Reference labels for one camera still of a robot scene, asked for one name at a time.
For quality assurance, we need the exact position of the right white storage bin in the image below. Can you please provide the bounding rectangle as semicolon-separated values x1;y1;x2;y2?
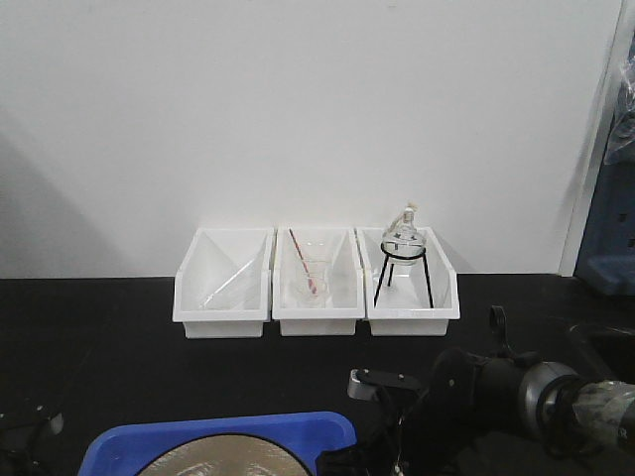
355;227;460;336

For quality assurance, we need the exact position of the blue plastic tray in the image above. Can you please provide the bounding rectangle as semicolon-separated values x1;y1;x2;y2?
78;412;357;475

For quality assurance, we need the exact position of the blue equipment at right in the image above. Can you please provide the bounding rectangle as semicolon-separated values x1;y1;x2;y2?
575;48;634;297

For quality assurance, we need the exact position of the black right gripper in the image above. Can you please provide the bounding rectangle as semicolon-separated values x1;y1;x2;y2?
317;387;476;475

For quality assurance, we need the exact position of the beige plate black rim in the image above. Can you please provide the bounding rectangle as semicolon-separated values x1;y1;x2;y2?
137;433;311;476

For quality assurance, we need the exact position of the glass stirring rod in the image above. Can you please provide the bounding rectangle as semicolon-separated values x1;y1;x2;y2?
198;258;260;310

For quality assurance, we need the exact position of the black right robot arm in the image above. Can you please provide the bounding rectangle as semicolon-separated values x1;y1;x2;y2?
317;305;634;475

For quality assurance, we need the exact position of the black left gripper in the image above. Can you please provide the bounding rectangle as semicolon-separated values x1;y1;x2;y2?
1;405;64;475

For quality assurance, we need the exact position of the black wire tripod stand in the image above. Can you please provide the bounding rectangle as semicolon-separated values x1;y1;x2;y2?
373;241;435;308

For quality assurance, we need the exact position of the white storage bin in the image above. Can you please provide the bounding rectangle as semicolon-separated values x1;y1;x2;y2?
272;226;365;336
355;227;460;336
173;228;274;339

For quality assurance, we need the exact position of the black sink basin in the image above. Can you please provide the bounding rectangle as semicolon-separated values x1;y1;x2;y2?
569;324;634;384

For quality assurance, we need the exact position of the left white storage bin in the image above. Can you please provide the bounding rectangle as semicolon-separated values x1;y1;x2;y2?
173;228;274;339

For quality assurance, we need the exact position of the middle white storage bin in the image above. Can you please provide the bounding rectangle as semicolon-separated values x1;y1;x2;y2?
272;226;365;336

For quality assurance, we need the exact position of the glass alcohol lamp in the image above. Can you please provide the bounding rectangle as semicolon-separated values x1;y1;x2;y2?
381;203;426;266

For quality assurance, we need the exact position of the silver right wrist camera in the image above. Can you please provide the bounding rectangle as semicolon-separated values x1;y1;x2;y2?
347;368;422;401

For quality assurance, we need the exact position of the glass beaker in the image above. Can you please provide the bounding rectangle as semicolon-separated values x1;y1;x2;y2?
293;243;328;307

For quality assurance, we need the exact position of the red striped thermometer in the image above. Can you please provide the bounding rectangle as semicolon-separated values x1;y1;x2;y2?
289;228;318;296

